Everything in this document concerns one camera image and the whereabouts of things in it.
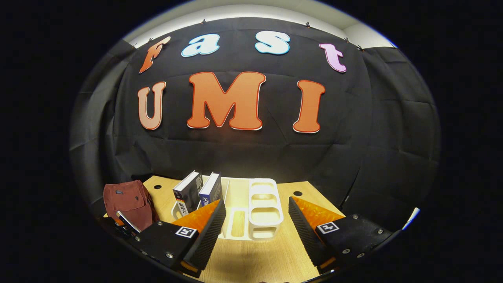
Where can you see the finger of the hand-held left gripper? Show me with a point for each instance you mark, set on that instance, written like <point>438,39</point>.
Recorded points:
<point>127,223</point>

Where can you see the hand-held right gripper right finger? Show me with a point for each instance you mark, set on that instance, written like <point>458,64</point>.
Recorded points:
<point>304,236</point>

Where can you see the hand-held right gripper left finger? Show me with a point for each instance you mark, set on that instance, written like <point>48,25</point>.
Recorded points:
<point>208,239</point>

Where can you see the dark red schoolbag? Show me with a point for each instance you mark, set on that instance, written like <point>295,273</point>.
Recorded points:
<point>129,200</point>

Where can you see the white bookshelf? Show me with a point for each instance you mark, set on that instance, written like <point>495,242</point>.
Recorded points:
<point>267,210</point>

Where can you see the blue cover book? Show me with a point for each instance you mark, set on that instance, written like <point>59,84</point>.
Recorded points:
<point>211,190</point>

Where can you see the portrait cover book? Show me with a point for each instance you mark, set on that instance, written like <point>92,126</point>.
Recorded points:
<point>188,194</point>

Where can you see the white electronic device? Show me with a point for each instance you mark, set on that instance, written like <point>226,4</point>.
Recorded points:
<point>410,218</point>

